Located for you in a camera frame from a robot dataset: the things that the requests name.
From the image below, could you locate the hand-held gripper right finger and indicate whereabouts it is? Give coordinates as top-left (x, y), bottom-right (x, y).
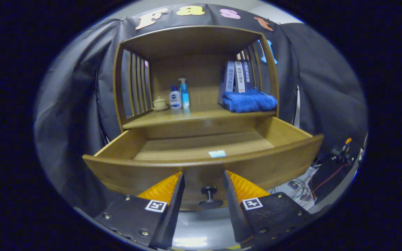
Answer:
top-left (223, 170), bottom-right (315, 249)

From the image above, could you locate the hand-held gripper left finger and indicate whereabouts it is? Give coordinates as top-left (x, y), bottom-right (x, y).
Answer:
top-left (95, 172), bottom-right (186, 250)

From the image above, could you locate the black drawer knob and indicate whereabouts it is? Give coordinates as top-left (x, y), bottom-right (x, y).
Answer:
top-left (198, 186), bottom-right (224, 210)

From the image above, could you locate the wooden drawer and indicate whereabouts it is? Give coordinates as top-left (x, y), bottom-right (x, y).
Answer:
top-left (82, 116), bottom-right (324, 211)

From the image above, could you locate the wooden countertop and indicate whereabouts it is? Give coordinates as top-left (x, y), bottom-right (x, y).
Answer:
top-left (122, 105), bottom-right (277, 129)

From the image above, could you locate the wooden cabinet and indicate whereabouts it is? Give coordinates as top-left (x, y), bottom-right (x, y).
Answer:
top-left (113, 25), bottom-right (280, 140)

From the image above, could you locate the black box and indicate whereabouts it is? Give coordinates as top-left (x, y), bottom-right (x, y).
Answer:
top-left (309, 159), bottom-right (355, 203)

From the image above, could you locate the cream lidded teacup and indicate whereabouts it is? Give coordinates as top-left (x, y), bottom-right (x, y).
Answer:
top-left (152, 96), bottom-right (169, 111)

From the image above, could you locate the blue folded towel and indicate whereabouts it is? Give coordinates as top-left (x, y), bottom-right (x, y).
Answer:
top-left (222, 87), bottom-right (278, 113)

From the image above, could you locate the white bottle with blue cap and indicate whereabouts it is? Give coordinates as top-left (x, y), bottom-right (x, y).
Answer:
top-left (169, 85), bottom-right (183, 109)

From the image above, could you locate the blue pump bottle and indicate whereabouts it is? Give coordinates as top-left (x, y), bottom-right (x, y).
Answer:
top-left (178, 78), bottom-right (190, 108)

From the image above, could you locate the grey book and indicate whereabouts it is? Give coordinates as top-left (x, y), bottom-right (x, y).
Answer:
top-left (218, 61), bottom-right (236, 105)

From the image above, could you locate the white book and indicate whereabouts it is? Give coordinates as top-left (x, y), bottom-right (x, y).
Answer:
top-left (234, 61), bottom-right (246, 93)

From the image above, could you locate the dark blue book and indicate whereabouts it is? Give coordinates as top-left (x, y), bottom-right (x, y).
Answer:
top-left (242, 60), bottom-right (254, 92)

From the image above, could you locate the tangle of thin cables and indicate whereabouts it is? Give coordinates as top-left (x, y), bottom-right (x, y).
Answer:
top-left (271, 164), bottom-right (348, 206)

